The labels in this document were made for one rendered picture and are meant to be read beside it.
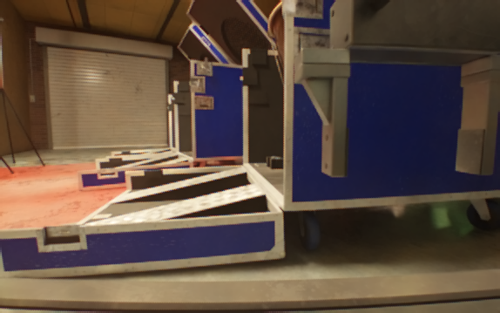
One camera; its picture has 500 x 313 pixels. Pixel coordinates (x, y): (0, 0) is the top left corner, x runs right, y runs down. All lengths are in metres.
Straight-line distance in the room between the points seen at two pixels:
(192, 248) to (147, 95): 7.39
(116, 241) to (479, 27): 0.79
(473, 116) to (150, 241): 0.71
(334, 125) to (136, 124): 7.73
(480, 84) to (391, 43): 0.10
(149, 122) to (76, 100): 1.94
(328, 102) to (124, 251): 0.68
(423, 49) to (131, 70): 7.95
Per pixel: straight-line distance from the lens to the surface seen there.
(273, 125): 1.74
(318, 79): 0.21
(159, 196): 1.42
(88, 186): 1.99
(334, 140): 0.21
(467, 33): 0.26
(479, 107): 0.29
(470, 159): 0.29
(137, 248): 0.77
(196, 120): 1.99
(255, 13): 2.41
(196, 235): 0.73
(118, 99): 7.91
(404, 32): 0.23
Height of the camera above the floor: 0.39
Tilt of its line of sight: 6 degrees down
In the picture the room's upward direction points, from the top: straight up
